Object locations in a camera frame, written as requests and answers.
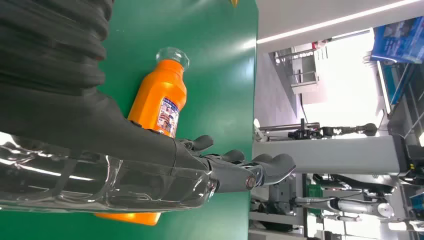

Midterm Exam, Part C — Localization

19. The green table mat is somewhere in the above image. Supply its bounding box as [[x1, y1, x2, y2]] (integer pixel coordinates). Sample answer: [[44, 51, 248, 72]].
[[0, 0, 259, 240]]

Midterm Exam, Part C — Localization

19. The green crate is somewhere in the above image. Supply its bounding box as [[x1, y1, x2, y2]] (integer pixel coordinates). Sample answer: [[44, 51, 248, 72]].
[[306, 183, 324, 217]]

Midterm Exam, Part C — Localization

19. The white metal rack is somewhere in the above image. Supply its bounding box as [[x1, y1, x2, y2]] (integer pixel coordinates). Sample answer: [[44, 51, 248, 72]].
[[274, 46, 321, 96]]

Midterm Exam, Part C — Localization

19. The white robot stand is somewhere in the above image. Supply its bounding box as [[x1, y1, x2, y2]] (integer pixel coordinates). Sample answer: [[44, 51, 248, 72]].
[[251, 134, 409, 177]]

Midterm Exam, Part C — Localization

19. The blue poster board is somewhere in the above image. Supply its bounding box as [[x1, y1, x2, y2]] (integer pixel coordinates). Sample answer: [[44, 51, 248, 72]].
[[369, 16, 424, 65]]

